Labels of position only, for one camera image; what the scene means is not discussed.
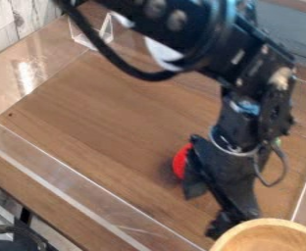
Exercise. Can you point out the red plush strawberry toy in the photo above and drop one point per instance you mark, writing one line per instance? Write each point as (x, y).
(179, 161)

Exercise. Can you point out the wooden bowl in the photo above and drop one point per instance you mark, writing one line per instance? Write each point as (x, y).
(264, 235)

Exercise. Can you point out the clear acrylic table barrier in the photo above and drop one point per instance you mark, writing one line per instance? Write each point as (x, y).
(88, 136)

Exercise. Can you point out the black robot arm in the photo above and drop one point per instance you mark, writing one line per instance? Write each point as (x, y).
(211, 37)

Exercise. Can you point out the green rectangular block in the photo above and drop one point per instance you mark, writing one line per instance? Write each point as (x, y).
(277, 141)

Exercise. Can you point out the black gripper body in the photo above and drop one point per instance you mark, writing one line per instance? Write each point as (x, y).
(229, 176)

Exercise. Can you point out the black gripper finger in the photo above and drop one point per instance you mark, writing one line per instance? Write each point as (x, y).
(225, 221)
(194, 184)

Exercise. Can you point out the black metal table bracket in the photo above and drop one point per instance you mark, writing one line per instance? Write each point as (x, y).
(17, 237)

